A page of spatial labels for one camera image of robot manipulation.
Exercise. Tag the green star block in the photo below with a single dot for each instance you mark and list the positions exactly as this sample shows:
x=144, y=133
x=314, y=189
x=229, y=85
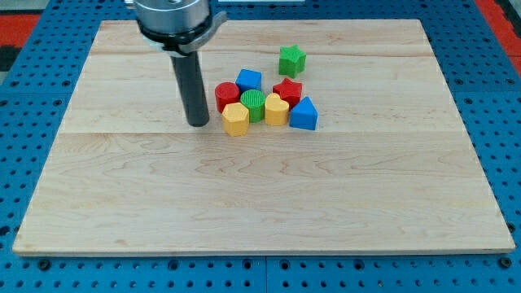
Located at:
x=291, y=61

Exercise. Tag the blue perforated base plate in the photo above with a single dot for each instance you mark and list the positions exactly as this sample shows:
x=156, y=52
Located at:
x=484, y=83

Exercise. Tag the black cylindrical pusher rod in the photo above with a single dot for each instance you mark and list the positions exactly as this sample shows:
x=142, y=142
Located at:
x=191, y=87

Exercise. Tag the red cylinder block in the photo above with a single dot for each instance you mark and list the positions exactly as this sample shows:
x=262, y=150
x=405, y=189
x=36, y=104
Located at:
x=226, y=93

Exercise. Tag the blue triangle block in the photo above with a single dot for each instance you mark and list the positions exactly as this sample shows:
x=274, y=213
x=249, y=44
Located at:
x=304, y=115

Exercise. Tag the green cylinder block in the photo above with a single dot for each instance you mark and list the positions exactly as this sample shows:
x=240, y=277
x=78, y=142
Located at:
x=254, y=101

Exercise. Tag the yellow hexagon block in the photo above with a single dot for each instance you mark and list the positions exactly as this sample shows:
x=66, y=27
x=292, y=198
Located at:
x=235, y=119

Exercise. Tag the blue cube block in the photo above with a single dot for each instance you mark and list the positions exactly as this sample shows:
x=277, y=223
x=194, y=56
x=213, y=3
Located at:
x=248, y=80

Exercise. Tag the yellow heart block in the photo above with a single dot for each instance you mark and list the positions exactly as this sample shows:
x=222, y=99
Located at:
x=276, y=110

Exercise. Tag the red star block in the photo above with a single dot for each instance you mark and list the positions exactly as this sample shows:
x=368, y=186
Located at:
x=289, y=91

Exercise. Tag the light wooden board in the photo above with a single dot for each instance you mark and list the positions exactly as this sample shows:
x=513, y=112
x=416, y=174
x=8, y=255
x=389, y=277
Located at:
x=389, y=170

